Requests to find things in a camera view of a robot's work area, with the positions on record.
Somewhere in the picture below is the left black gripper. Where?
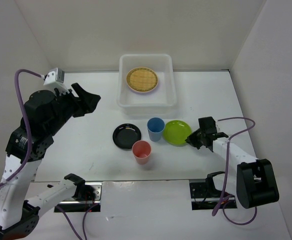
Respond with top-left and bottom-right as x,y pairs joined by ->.
46,82 -> 102,136

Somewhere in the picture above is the green plastic plate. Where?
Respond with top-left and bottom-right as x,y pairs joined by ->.
162,120 -> 192,146

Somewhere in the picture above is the black plate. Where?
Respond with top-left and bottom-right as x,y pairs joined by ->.
112,123 -> 142,150

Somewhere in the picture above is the yellow woven pattern plate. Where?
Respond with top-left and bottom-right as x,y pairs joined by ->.
125,66 -> 159,93

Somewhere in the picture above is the orange plastic plate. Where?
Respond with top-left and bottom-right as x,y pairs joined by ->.
126,66 -> 160,95

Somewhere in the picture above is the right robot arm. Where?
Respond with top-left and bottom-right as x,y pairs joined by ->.
185,116 -> 280,209

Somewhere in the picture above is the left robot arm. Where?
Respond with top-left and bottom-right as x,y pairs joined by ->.
0,83 -> 101,240

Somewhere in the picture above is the white plastic bin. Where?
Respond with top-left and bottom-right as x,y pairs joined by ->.
116,54 -> 177,116

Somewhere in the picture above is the blue plastic cup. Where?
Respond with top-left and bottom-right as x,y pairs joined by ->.
147,117 -> 165,142

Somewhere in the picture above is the pink plastic cup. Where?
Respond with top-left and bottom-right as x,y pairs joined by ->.
132,140 -> 152,165

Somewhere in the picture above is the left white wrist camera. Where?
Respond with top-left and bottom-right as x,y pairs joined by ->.
43,68 -> 69,94

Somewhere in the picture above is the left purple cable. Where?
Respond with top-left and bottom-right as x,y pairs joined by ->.
0,69 -> 92,240

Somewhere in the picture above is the purple cable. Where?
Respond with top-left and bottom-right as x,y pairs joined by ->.
211,117 -> 258,226
0,69 -> 92,240

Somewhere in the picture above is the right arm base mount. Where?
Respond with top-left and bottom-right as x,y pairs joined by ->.
189,178 -> 238,211

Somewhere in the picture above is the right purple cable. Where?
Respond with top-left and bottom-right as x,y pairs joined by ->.
211,117 -> 258,226

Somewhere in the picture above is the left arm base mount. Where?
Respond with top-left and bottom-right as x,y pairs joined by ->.
57,181 -> 103,213

